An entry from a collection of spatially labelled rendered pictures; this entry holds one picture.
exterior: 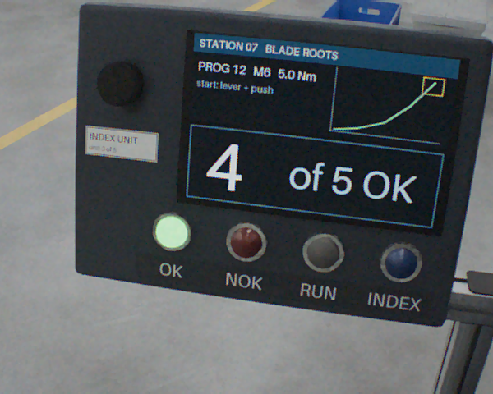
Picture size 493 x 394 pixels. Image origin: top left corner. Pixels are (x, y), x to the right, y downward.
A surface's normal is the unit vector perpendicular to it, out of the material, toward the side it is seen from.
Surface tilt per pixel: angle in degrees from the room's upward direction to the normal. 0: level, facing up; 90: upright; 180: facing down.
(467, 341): 90
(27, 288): 0
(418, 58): 75
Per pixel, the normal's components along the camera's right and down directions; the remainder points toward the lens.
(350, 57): -0.18, 0.26
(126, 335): 0.04, -0.86
